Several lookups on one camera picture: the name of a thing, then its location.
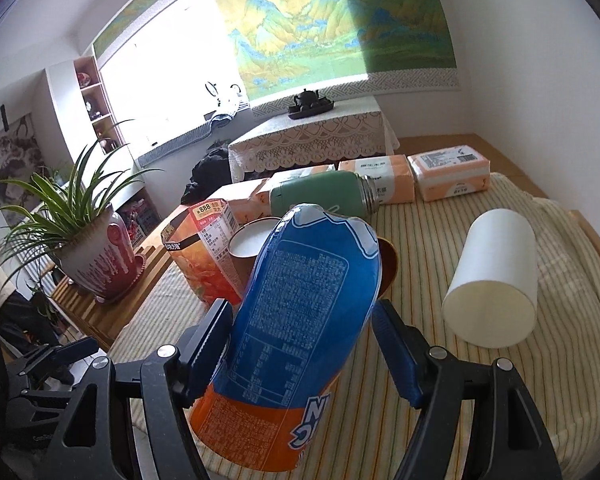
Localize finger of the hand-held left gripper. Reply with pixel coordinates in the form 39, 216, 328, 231
6, 336, 101, 387

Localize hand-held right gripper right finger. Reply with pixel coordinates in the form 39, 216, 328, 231
371, 300, 564, 480

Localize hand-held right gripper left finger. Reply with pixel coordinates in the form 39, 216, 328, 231
60, 299, 236, 480

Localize blue orange snack bag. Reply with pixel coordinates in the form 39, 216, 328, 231
187, 203, 383, 472

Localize brown paper cup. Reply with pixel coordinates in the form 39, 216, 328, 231
228, 217, 282, 274
375, 237, 400, 302

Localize white paper cup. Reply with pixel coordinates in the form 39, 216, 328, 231
441, 209, 539, 349

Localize orange carton box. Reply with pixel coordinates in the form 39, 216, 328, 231
160, 199, 247, 307

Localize red and white plant pot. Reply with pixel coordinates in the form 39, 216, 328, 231
54, 205, 147, 305

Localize spider plant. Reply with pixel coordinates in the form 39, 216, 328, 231
0, 120, 167, 281

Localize orange tissue pack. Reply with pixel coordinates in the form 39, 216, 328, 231
337, 155, 417, 206
409, 146, 492, 204
207, 178, 281, 227

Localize black bag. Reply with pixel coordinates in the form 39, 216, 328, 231
180, 149, 234, 206

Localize green thermos bottle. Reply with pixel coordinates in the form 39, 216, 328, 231
269, 170, 387, 221

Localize grey windowsill cloth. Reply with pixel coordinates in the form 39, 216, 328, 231
135, 119, 231, 169

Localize lace covered side table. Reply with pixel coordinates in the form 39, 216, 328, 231
228, 109, 401, 184

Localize folded towel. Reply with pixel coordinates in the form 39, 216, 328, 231
202, 102, 251, 134

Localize white shelf cabinet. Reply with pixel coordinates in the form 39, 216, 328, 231
45, 55, 137, 173

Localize dark tea tray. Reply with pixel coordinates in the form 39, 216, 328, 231
287, 100, 337, 121

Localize dark teapot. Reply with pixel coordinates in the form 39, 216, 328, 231
295, 88, 324, 109

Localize landscape painting hanging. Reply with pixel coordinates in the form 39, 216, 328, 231
199, 0, 462, 117

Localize landscape painting valance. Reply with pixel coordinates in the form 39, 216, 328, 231
92, 0, 207, 61

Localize ink painting wall scroll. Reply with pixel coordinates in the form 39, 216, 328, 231
0, 104, 49, 213

